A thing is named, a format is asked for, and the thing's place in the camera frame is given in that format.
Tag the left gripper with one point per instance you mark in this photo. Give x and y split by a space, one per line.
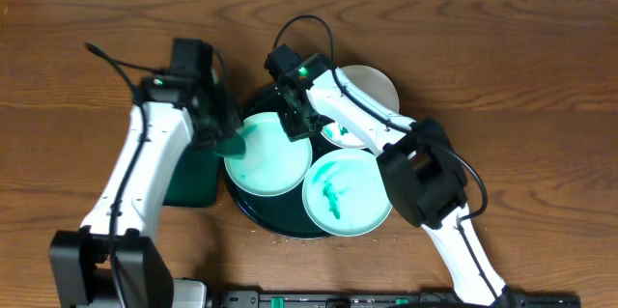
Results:
218 129

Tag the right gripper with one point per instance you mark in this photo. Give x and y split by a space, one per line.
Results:
293 128

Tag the green scrubbing sponge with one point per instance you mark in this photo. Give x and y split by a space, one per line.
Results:
233 147

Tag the mint plate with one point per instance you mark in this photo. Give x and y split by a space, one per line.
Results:
343 193
272 165

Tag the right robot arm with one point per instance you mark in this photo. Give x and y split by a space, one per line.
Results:
424 178

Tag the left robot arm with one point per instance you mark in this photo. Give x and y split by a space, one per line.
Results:
111 260

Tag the black rectangular water tray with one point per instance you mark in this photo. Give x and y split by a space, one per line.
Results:
195 179

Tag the white plate rear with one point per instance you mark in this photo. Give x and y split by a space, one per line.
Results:
375 84

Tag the mint plate front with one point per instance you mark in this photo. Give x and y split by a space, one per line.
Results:
343 193

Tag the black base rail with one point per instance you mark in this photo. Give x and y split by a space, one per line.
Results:
252 299

